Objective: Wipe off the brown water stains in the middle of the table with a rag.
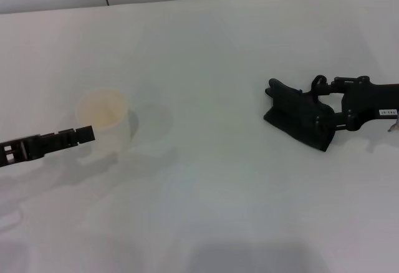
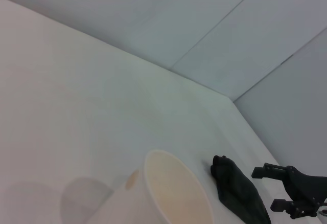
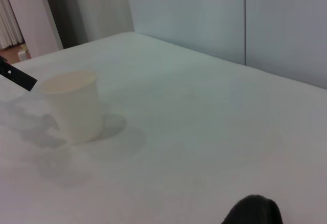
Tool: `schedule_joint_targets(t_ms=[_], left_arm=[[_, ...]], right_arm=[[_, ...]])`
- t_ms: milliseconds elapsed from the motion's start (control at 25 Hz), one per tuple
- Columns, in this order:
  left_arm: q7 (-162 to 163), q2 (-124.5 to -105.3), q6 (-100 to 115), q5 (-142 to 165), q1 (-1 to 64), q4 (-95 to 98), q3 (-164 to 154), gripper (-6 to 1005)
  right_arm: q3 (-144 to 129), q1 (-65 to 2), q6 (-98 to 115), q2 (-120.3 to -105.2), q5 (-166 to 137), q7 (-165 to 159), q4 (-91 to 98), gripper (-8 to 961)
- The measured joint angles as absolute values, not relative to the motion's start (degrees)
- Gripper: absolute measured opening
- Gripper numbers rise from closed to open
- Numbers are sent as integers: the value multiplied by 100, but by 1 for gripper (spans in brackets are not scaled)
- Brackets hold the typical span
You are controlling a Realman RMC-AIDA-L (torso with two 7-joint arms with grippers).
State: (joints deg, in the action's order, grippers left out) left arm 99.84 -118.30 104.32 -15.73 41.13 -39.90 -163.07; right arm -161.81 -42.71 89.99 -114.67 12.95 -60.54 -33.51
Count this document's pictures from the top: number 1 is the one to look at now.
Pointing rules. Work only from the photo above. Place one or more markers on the dark blue rag with loop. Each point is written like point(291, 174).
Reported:
point(299, 114)

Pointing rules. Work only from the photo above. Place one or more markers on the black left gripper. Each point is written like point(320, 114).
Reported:
point(14, 152)

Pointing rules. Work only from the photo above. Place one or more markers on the white paper cup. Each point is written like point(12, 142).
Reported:
point(106, 120)

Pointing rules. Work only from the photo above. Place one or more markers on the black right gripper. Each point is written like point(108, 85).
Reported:
point(371, 101)

